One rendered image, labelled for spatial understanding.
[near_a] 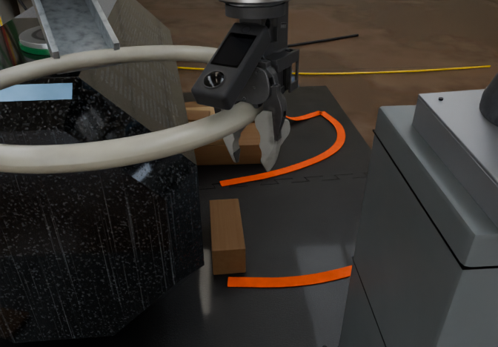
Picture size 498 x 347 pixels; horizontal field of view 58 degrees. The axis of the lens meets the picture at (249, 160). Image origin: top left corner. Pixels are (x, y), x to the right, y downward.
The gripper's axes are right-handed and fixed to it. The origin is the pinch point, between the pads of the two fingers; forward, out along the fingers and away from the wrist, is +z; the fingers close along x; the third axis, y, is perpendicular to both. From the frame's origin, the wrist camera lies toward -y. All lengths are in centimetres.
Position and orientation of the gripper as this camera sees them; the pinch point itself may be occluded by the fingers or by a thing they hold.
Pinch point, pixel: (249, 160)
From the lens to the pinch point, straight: 60.4
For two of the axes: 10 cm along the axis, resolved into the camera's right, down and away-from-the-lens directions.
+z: 0.2, 8.8, 4.7
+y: 5.3, -4.1, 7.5
